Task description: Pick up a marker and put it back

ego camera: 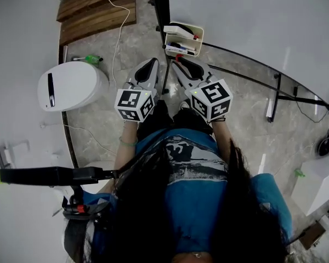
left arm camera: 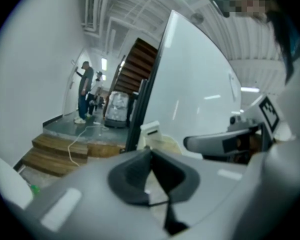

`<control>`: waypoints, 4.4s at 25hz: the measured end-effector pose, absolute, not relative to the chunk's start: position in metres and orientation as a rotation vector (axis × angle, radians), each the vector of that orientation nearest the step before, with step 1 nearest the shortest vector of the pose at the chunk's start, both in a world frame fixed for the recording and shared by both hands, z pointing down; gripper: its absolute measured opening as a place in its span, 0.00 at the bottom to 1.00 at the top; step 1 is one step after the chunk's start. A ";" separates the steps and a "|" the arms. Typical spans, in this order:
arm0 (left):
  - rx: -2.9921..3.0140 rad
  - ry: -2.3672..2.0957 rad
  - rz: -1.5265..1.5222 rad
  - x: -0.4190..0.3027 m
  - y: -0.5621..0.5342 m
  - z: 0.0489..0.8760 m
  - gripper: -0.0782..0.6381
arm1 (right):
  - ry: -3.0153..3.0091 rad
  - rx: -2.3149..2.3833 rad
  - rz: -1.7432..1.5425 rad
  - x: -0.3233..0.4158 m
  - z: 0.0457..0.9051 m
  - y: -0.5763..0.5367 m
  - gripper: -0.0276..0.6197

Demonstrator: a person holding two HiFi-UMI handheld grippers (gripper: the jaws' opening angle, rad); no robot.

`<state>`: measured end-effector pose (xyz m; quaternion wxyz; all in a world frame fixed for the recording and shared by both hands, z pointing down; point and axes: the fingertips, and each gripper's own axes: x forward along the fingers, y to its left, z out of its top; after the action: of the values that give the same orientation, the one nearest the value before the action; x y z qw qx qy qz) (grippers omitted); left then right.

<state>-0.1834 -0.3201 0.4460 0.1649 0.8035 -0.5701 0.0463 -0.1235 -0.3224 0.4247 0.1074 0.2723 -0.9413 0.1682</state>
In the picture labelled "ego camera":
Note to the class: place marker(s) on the cream tray of markers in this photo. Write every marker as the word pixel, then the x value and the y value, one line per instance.
pixel 198 46

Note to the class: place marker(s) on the black clamp mount red knob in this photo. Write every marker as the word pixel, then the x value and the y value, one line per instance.
pixel 79 208

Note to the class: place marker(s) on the white toilet with black strip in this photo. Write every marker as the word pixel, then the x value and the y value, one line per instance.
pixel 74 86

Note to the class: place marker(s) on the green spray bottle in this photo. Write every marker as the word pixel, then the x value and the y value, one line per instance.
pixel 93 58

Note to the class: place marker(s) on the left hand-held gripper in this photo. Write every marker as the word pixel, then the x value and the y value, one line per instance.
pixel 133 105

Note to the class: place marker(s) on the white black whiteboard eraser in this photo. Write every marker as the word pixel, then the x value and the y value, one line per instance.
pixel 178 33

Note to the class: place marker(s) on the green clip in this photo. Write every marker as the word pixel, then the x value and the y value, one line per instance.
pixel 299 172

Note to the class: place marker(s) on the glass table with black frame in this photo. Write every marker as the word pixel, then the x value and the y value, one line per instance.
pixel 164 4

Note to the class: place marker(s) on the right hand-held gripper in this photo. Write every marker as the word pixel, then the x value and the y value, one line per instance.
pixel 212 100

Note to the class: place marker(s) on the black mounted bar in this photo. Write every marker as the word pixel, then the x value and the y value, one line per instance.
pixel 44 175

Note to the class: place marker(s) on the white whiteboard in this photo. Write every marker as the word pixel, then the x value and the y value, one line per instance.
pixel 263 23

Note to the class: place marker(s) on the person's blue printed shirt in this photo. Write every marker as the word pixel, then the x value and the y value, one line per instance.
pixel 197 207

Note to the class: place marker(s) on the brown wooden platform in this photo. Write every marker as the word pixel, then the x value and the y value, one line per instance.
pixel 98 12

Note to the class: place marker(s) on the person's right forearm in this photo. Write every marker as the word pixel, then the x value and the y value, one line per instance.
pixel 222 138

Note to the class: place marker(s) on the white cabinet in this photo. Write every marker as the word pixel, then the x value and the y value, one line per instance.
pixel 312 185

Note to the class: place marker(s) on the grey metal shelf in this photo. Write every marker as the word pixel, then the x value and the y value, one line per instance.
pixel 2 155

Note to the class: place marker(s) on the person's left forearm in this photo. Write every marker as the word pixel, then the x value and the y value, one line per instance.
pixel 126 155

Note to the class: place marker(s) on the black and white marker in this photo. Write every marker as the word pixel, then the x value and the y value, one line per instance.
pixel 189 52

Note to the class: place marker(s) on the person's black trousers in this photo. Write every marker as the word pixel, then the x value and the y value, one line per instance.
pixel 153 122

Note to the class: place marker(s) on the person's white shoe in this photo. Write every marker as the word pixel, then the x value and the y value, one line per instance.
pixel 184 105

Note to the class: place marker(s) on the black headphones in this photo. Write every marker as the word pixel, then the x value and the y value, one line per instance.
pixel 324 147

